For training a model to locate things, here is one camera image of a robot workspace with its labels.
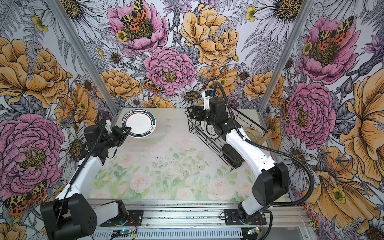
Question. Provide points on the black wire dish rack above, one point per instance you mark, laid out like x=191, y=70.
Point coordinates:
x=216, y=139

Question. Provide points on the right green circuit board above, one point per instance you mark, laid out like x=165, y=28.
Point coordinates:
x=253, y=231

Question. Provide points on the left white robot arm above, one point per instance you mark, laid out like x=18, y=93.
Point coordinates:
x=70, y=216

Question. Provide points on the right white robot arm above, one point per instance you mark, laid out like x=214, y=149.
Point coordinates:
x=271, y=177

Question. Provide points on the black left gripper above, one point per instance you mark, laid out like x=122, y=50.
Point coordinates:
x=119, y=131

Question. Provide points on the green red rimmed white plate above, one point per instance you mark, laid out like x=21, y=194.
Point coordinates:
x=141, y=122

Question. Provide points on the aluminium mounting rail frame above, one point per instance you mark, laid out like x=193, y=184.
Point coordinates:
x=162, y=214

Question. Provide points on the white vented cable duct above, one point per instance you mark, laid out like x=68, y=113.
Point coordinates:
x=172, y=234

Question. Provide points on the green circuit board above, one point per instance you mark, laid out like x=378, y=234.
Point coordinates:
x=124, y=233
x=253, y=231

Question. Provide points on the left green circuit board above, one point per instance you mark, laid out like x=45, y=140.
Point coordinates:
x=124, y=233

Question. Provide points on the black plate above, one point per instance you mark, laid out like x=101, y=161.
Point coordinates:
x=231, y=156

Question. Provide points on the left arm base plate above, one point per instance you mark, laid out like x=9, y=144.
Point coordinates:
x=132, y=218

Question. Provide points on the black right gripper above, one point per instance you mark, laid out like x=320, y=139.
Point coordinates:
x=200, y=109

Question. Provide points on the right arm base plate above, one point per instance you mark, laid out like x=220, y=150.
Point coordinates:
x=234, y=217

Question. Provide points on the beige green rimmed plate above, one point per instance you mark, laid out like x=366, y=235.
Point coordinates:
x=254, y=135

